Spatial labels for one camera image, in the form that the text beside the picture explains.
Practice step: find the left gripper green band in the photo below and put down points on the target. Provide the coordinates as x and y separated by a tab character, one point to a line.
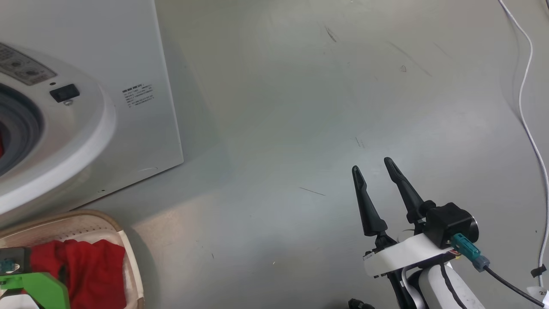
47	287

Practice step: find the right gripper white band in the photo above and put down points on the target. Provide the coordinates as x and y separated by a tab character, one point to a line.
407	255

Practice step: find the red garment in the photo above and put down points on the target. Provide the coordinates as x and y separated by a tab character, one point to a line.
85	270

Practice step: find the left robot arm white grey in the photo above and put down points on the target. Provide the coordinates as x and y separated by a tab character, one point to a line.
17	302

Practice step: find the cream perforated laundry basket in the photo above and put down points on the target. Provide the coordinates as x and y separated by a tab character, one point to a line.
133	274

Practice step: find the right gripper black motor cylinder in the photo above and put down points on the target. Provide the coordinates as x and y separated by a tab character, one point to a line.
474	227

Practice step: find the white front-load washing machine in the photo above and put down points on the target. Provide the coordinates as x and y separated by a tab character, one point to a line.
128	51

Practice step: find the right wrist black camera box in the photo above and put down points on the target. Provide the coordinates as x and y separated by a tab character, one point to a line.
446	223

